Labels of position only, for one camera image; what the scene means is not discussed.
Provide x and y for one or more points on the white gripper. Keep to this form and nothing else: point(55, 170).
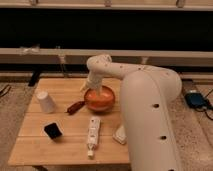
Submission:
point(94, 81)

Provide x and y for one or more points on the white ceramic cup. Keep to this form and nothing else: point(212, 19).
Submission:
point(46, 102)

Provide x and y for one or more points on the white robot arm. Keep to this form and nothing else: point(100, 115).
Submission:
point(144, 95)

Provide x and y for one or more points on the black eraser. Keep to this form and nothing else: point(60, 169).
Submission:
point(52, 130)

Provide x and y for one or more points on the white tube with cap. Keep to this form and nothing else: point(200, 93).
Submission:
point(93, 135)

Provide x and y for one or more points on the black table leg stand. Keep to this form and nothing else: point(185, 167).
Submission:
point(34, 78)

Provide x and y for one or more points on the white folded cloth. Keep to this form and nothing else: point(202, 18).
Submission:
point(120, 135)

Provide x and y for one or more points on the wooden table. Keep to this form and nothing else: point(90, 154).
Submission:
point(34, 147)

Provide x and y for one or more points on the blue power adapter box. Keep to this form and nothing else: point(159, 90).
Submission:
point(196, 100)

